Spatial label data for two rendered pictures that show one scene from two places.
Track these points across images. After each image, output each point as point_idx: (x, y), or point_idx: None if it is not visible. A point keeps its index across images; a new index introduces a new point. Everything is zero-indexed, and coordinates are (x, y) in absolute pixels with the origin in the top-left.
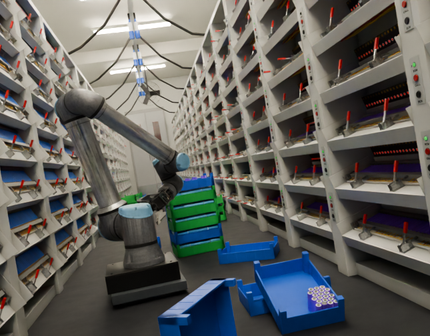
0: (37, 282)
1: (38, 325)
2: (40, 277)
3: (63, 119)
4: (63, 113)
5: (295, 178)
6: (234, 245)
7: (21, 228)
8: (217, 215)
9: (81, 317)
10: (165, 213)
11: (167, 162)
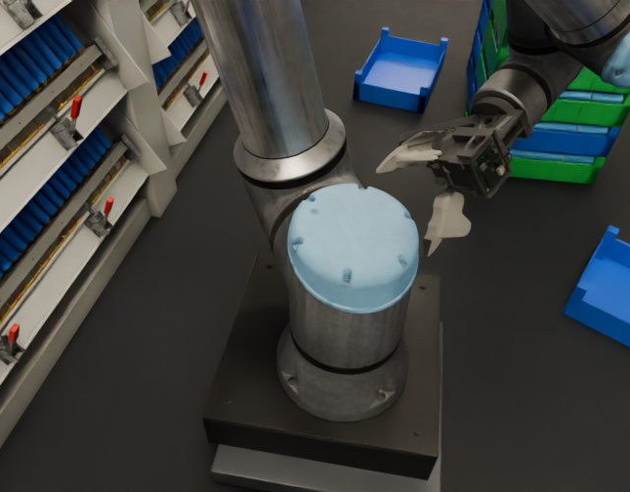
0: (52, 287)
1: (31, 433)
2: (72, 250)
3: None
4: None
5: None
6: (627, 245)
7: None
8: (626, 105)
9: (132, 460)
10: (466, 225)
11: (573, 40)
